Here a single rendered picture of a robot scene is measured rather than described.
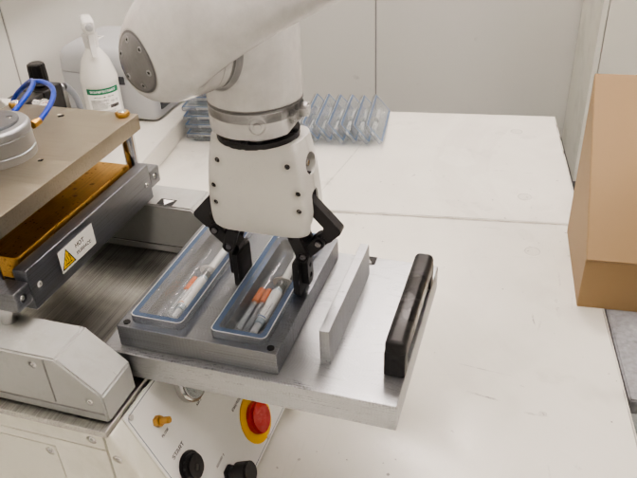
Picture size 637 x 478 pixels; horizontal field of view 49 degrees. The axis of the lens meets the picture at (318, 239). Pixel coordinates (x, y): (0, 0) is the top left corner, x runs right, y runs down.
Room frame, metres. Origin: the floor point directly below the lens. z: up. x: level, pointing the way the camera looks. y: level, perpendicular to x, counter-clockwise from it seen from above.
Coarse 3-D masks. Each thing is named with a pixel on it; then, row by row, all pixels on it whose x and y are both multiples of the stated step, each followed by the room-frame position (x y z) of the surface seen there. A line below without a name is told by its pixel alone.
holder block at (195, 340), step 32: (256, 256) 0.63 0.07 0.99; (320, 256) 0.63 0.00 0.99; (224, 288) 0.58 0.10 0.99; (320, 288) 0.60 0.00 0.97; (128, 320) 0.53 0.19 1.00; (192, 320) 0.53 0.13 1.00; (288, 320) 0.52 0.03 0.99; (192, 352) 0.50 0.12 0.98; (224, 352) 0.49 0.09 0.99; (256, 352) 0.48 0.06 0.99; (288, 352) 0.50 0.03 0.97
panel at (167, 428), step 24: (168, 384) 0.54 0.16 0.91; (144, 408) 0.50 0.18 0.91; (168, 408) 0.52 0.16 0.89; (192, 408) 0.54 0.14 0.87; (216, 408) 0.56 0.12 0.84; (240, 408) 0.59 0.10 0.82; (144, 432) 0.48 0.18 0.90; (168, 432) 0.50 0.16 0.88; (192, 432) 0.52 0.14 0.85; (216, 432) 0.54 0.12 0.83; (240, 432) 0.56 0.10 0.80; (264, 432) 0.59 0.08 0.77; (168, 456) 0.48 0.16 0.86; (216, 456) 0.52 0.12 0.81; (240, 456) 0.54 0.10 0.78
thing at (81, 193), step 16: (80, 176) 0.72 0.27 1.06; (96, 176) 0.72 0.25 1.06; (112, 176) 0.72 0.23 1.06; (64, 192) 0.69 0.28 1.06; (80, 192) 0.68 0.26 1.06; (96, 192) 0.68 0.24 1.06; (48, 208) 0.65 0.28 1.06; (64, 208) 0.65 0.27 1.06; (80, 208) 0.65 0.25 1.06; (32, 224) 0.62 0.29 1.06; (48, 224) 0.62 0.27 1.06; (64, 224) 0.63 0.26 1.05; (0, 240) 0.59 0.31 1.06; (16, 240) 0.59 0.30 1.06; (32, 240) 0.59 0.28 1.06; (0, 256) 0.56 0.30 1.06; (16, 256) 0.56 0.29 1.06
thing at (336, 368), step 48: (336, 288) 0.60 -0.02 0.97; (384, 288) 0.60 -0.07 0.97; (432, 288) 0.60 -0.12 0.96; (336, 336) 0.50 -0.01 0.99; (384, 336) 0.52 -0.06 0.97; (192, 384) 0.49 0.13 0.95; (240, 384) 0.48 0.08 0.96; (288, 384) 0.46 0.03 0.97; (336, 384) 0.46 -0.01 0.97; (384, 384) 0.46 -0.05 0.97
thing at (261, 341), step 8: (312, 232) 0.66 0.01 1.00; (232, 296) 0.55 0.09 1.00; (288, 296) 0.55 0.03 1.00; (288, 304) 0.54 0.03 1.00; (280, 312) 0.52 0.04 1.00; (216, 320) 0.52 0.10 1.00; (280, 320) 0.52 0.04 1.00; (272, 328) 0.50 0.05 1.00; (216, 336) 0.50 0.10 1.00; (224, 336) 0.50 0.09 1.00; (232, 336) 0.49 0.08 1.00; (240, 336) 0.49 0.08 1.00; (248, 336) 0.49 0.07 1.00; (256, 344) 0.49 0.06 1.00; (264, 344) 0.49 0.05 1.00
